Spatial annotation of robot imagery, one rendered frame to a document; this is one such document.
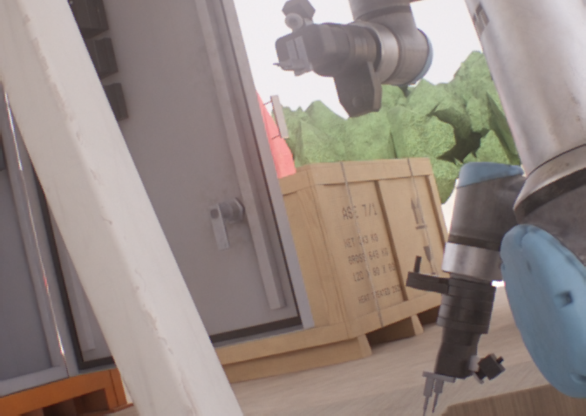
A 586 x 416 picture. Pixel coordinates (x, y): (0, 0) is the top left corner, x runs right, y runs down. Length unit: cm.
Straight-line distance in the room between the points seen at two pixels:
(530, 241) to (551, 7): 20
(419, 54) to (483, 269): 33
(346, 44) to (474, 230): 31
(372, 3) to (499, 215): 36
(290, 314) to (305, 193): 292
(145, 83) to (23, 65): 49
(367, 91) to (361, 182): 304
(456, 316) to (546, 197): 65
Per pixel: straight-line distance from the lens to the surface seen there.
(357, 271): 422
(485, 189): 143
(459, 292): 144
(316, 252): 406
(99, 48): 129
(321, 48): 131
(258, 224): 115
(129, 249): 76
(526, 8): 86
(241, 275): 119
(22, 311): 143
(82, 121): 78
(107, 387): 441
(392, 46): 145
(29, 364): 143
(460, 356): 144
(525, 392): 231
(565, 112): 83
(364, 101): 141
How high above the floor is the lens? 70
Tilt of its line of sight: 5 degrees up
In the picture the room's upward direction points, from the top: 14 degrees counter-clockwise
